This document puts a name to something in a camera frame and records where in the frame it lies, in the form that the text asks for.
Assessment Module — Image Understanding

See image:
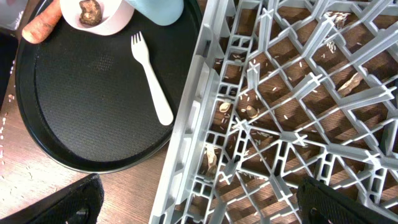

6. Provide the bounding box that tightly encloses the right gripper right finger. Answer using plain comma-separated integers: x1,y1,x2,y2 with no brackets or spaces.
297,177,395,224

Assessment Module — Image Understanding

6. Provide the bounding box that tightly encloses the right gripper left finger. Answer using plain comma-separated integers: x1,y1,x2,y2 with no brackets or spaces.
1,174,104,224

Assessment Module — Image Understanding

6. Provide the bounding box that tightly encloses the white plastic fork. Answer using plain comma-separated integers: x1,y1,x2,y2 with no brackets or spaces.
131,31,174,126

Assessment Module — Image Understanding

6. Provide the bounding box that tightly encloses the orange carrot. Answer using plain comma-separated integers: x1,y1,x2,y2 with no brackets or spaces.
22,0,62,44

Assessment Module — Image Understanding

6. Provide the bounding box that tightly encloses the brown food scrap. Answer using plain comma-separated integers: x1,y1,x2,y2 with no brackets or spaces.
79,0,103,26

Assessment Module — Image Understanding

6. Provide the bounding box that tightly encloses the pink bowl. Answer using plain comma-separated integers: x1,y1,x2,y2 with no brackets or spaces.
60,0,134,36

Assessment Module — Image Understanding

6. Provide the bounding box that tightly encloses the light blue plastic cup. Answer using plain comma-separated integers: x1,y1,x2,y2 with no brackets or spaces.
126,0,184,26

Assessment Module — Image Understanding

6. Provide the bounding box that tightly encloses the grey dishwasher rack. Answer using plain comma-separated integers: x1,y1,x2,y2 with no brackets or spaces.
149,0,397,223

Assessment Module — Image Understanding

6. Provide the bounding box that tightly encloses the clear plastic waste bin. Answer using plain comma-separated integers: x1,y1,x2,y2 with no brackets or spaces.
0,0,28,30

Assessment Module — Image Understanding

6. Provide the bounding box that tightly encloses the round black serving tray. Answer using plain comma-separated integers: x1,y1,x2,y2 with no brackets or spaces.
16,1,202,173

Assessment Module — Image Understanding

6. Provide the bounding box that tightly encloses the black rectangular tray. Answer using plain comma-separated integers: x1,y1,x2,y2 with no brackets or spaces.
0,32,18,105

